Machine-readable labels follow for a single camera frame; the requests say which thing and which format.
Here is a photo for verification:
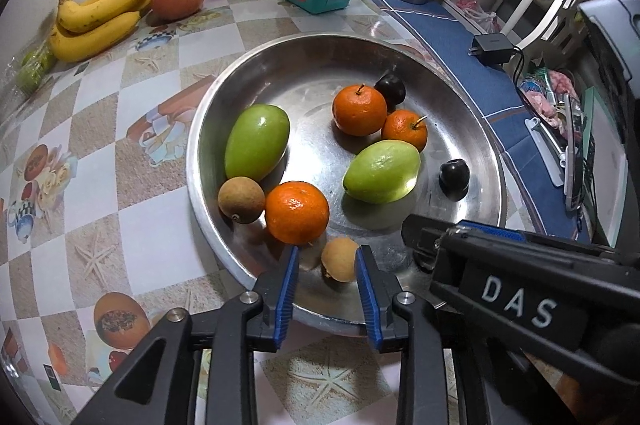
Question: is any small green bagged fruit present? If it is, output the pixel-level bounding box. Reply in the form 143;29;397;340
17;67;43;90
30;47;58;73

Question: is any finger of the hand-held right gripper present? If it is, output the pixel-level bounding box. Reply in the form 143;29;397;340
401;213;621;276
457;220;528;245

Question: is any yellow banana bunch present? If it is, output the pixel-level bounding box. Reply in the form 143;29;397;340
48;0;183;63

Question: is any round steel plate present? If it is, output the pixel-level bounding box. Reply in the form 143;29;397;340
186;32;508;338

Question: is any dark purple cherry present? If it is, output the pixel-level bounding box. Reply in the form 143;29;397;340
439;158;471;197

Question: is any pale yellow longan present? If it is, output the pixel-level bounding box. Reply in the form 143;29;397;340
320;237;362;283

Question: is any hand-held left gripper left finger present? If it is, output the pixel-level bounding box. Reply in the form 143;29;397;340
72;245;301;425

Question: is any dark cherry with stem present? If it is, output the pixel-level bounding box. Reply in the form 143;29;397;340
374;70;407;112

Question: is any white plastic clip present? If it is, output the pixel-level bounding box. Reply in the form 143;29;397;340
523;117;566;188

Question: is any pink plastic bag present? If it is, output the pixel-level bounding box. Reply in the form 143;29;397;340
452;0;501;33

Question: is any black charger adapter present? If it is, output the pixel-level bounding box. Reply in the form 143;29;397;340
468;33;516;66

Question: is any clear plastic bag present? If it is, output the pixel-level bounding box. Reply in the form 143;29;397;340
0;37;61;106

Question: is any black charger cable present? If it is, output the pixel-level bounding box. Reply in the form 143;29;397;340
505;47;531;90

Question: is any dark phone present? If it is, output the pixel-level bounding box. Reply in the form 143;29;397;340
562;95;596;210

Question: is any pale green jujube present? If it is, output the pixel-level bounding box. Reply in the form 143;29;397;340
342;140;422;204

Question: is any pink packet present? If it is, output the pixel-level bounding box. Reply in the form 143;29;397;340
520;70;581;130

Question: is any orange tangerine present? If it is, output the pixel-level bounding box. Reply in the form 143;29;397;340
264;181;330;246
332;83;388;137
381;109;429;154

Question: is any brown longan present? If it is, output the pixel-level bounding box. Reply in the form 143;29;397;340
217;176;266;224

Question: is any printed checkered tablecloth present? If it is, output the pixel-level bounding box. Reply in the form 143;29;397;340
0;0;621;425

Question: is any elongated deep green jujube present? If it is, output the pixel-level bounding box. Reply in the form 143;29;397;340
224;104;291;183

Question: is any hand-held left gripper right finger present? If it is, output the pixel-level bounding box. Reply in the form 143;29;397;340
354;245;493;425

